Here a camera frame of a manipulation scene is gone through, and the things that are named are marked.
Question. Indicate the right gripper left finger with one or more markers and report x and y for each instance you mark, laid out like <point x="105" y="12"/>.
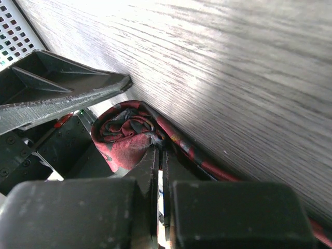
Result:
<point x="85" y="213"/>

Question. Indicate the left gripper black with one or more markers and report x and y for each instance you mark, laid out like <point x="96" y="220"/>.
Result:
<point x="41" y="87"/>

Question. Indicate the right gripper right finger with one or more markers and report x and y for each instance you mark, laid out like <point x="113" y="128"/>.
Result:
<point x="203" y="213"/>

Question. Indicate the dark red patterned tie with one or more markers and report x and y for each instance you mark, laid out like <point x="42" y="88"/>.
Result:
<point x="124" y="133"/>

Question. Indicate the white plastic basket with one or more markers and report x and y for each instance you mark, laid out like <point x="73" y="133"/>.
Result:
<point x="17" y="37"/>

